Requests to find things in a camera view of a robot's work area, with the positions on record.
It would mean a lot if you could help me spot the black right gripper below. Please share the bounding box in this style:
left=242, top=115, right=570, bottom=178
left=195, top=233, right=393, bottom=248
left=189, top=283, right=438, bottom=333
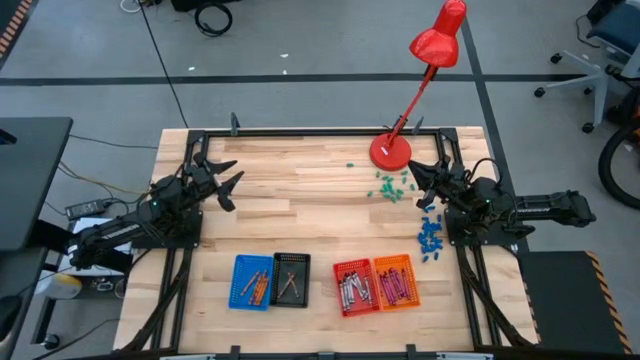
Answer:
left=407, top=154, right=474, bottom=210

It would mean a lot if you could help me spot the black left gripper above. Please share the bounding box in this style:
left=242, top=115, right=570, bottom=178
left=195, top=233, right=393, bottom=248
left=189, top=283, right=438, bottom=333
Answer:
left=183, top=152, right=246, bottom=213

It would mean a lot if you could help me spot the red desk lamp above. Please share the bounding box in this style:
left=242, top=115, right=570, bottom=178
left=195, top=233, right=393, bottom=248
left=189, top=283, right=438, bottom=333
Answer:
left=368, top=0, right=469, bottom=173

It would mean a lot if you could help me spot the orange plastic basket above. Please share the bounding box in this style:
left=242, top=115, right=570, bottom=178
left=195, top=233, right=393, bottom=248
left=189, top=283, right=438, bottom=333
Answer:
left=373, top=253, right=422, bottom=312

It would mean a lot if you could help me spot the blue plastic basket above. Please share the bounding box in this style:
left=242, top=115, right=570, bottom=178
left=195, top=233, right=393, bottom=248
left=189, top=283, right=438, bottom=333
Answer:
left=228, top=253, right=276, bottom=311

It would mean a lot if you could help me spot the black plastic basket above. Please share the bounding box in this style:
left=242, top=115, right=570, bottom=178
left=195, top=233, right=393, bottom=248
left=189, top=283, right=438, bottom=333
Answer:
left=269, top=252, right=312, bottom=309

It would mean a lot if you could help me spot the red plastic basket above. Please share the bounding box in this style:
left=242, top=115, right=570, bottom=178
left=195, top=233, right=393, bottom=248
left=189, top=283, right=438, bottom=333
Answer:
left=332, top=257, right=381, bottom=319

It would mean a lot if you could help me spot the white box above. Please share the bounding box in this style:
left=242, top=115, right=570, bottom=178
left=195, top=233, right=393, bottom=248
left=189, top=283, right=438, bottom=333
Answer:
left=58, top=217, right=137, bottom=277

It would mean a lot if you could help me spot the black power adapter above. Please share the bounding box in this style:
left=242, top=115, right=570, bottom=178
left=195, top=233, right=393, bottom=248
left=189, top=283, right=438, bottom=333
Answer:
left=64, top=198, right=114, bottom=221

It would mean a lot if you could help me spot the black floor box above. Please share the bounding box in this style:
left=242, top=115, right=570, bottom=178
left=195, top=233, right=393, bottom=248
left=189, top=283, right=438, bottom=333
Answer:
left=170, top=0, right=241, bottom=12

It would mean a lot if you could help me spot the black platform striped edge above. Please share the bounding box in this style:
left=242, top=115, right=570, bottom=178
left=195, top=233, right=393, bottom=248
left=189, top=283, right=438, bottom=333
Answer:
left=516, top=249, right=635, bottom=355

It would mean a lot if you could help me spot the black desk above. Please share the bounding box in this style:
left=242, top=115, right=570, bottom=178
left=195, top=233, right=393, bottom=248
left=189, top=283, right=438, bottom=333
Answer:
left=0, top=117, right=135, bottom=360

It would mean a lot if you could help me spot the white office chair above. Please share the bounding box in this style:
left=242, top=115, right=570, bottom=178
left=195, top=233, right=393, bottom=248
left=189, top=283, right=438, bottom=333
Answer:
left=532, top=0, right=640, bottom=135

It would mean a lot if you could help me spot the yellow white device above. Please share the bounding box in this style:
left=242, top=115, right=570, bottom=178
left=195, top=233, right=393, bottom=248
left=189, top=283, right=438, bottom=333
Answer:
left=34, top=272, right=84, bottom=300

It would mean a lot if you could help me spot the black orange machine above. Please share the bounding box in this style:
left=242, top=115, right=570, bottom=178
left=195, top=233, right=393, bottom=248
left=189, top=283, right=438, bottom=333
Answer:
left=605, top=87, right=640, bottom=144

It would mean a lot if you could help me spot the black mat striped edge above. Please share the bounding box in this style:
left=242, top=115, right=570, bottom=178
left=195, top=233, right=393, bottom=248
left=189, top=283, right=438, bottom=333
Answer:
left=0, top=0, right=35, bottom=69

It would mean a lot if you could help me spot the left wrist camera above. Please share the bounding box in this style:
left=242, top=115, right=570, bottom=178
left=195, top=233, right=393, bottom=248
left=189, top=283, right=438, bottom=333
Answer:
left=192, top=168, right=217, bottom=194

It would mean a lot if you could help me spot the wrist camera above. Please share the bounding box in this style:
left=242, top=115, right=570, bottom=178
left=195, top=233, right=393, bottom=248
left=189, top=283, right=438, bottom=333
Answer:
left=442, top=172, right=464, bottom=196
left=192, top=168, right=217, bottom=194

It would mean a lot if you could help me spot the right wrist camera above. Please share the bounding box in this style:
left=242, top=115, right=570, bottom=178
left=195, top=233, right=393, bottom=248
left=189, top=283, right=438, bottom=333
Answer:
left=442, top=172, right=464, bottom=196

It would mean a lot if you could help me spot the black metal table frame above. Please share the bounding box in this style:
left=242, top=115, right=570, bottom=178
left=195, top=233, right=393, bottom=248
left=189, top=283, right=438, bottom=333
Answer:
left=119, top=127, right=536, bottom=360

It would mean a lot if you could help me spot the black clamp handle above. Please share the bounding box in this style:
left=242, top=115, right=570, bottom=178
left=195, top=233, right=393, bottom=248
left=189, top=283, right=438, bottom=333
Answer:
left=501, top=224, right=537, bottom=237

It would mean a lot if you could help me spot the thin black floor cable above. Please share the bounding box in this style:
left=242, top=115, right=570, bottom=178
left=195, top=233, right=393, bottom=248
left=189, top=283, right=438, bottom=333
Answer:
left=68, top=133, right=160, bottom=150

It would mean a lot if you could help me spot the long black floor cable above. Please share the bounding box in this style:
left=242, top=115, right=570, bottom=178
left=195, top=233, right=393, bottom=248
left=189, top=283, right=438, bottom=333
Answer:
left=138, top=0, right=190, bottom=129

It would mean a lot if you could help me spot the thin orange floor cable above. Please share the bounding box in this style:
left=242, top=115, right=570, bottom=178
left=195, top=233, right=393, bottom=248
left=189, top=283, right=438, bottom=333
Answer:
left=57, top=160, right=151, bottom=197

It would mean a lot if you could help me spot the black cable coil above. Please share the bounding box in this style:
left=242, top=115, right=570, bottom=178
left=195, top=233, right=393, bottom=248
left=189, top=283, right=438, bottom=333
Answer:
left=193, top=2, right=234, bottom=38

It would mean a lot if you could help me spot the black hose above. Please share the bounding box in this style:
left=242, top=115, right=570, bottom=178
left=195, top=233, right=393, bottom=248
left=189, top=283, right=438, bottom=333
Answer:
left=597, top=124, right=640, bottom=211

